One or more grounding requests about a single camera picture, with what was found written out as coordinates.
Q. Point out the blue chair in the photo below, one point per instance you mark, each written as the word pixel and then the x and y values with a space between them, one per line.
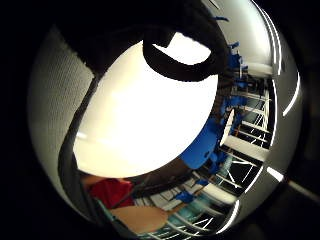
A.
pixel 236 60
pixel 185 196
pixel 200 146

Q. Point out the white desk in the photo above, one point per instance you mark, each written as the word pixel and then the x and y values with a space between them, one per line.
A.
pixel 248 149

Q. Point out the ceiling strip lamp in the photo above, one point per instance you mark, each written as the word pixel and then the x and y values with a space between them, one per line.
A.
pixel 230 216
pixel 292 96
pixel 275 174

